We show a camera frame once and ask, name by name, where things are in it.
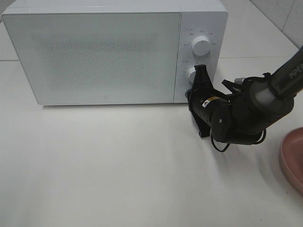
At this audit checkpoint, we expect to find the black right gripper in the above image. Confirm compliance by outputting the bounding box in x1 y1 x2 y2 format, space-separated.
188 64 214 138

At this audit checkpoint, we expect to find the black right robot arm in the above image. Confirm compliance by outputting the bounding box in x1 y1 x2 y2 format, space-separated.
186 49 303 145

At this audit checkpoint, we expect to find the white microwave oven body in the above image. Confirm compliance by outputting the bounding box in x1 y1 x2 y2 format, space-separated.
1 0 228 105

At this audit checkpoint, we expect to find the lower white round knob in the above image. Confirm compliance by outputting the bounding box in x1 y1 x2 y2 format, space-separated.
187 67 196 83

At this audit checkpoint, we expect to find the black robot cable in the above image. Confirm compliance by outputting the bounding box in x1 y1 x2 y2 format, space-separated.
209 130 267 152

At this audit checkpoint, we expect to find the white microwave door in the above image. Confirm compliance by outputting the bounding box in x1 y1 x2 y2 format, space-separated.
3 13 180 105

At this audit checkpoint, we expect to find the upper white round knob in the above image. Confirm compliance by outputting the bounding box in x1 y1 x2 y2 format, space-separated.
192 35 211 56

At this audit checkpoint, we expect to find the pink round plate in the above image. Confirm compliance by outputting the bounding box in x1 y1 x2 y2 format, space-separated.
279 127 303 196

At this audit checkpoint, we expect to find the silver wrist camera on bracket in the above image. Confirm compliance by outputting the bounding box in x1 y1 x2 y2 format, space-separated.
222 78 245 94

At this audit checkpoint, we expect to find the white round knob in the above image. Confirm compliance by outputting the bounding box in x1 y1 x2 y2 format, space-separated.
187 67 196 83
192 35 211 56

